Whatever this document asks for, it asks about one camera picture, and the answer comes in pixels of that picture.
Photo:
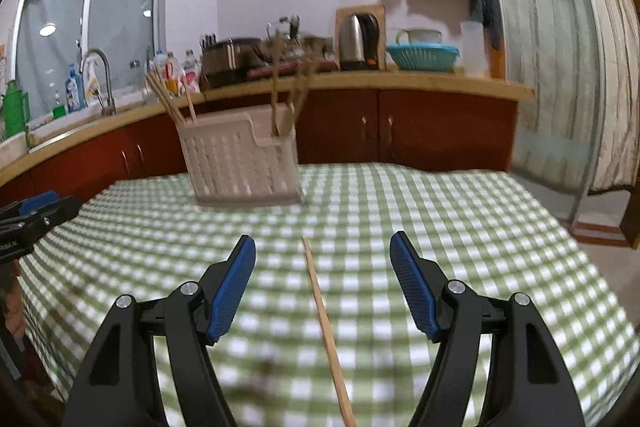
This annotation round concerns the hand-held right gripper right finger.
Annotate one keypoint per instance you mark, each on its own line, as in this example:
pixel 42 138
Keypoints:
pixel 412 287

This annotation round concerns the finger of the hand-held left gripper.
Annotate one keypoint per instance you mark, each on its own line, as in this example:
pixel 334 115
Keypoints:
pixel 55 212
pixel 37 202

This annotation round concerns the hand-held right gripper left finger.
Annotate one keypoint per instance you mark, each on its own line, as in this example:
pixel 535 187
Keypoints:
pixel 232 287

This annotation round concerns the wooden chopstick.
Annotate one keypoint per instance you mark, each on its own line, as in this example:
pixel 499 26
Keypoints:
pixel 295 102
pixel 162 99
pixel 189 107
pixel 170 97
pixel 303 87
pixel 325 322

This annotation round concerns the pale plastic utensil holder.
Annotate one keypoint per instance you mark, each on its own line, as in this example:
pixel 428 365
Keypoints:
pixel 235 162

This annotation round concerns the green thermos jug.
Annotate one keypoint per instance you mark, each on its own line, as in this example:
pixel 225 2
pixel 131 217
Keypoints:
pixel 14 112

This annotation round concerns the small green bottle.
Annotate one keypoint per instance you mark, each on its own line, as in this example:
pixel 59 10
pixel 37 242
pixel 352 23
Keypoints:
pixel 59 109

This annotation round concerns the green checked tablecloth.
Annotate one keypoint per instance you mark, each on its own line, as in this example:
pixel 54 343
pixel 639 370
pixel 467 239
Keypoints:
pixel 350 207

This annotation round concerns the blue label detergent bottle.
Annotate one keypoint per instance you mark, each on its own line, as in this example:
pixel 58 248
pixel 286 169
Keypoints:
pixel 73 89

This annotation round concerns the yellow label spray bottle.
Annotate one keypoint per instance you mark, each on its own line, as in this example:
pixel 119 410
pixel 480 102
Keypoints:
pixel 91 84

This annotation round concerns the tall steel faucet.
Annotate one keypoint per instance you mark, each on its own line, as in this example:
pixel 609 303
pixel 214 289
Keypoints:
pixel 106 77

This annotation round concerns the red kitchen cabinets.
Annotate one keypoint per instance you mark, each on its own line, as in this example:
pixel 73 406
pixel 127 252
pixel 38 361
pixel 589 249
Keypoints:
pixel 425 127

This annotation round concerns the orange liquid bottle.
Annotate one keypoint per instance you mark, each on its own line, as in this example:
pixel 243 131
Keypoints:
pixel 172 79

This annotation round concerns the wooden kitchen countertop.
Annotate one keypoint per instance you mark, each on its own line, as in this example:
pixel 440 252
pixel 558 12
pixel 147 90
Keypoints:
pixel 425 82

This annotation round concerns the sliding glass window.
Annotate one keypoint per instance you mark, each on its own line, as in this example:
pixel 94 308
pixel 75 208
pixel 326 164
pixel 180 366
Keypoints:
pixel 120 7

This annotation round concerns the red induction cooker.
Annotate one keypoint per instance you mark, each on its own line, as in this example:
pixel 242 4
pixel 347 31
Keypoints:
pixel 265 71

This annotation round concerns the knife block with scissors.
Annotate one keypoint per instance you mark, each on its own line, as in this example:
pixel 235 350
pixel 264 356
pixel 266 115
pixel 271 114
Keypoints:
pixel 208 52

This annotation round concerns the teal plastic basket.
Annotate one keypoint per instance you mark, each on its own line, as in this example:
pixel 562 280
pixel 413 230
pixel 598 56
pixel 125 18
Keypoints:
pixel 422 57

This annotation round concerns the translucent white plastic container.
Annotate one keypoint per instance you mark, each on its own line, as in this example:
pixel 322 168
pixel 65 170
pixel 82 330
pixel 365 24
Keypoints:
pixel 475 49

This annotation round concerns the striped curtain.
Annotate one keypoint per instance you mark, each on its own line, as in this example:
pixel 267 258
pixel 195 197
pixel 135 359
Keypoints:
pixel 550 82

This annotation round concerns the white basin with green rim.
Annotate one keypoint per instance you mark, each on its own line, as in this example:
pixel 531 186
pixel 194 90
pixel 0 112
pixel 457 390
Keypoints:
pixel 420 36

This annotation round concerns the steel electric kettle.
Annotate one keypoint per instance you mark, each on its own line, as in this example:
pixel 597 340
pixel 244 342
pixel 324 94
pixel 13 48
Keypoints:
pixel 357 39

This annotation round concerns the steel wok with lid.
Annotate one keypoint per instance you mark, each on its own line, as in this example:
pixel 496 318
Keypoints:
pixel 310 44

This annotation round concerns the wooden cutting board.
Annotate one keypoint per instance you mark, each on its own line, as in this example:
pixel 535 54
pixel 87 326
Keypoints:
pixel 342 14

